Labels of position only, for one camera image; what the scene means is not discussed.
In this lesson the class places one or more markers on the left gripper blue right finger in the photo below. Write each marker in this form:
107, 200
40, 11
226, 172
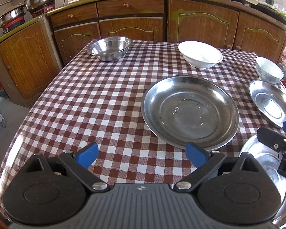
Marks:
207, 165

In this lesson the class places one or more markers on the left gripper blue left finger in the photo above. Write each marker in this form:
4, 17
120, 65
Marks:
77, 164

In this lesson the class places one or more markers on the large steel plate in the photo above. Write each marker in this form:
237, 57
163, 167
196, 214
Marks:
269, 160

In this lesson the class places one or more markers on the small steel plate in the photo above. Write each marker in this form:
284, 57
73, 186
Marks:
270, 101

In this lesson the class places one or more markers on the medium steel plate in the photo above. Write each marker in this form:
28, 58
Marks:
182, 109

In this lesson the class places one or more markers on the small steel bowl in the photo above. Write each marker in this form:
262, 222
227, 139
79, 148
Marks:
111, 48

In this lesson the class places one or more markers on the blue patterned porcelain bowl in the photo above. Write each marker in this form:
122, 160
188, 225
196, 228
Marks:
268, 71

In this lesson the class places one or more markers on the brown checkered tablecloth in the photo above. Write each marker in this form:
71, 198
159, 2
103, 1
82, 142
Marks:
94, 101

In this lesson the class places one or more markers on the white ceramic bowl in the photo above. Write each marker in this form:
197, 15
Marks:
200, 55

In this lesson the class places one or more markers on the wooden kitchen cabinet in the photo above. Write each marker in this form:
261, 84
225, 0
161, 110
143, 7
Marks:
32, 54

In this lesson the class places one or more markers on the lidded steel pot left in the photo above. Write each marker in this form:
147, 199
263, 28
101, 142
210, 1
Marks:
13, 17

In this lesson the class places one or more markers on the steel pot on cooker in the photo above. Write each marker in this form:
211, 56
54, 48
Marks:
39, 7

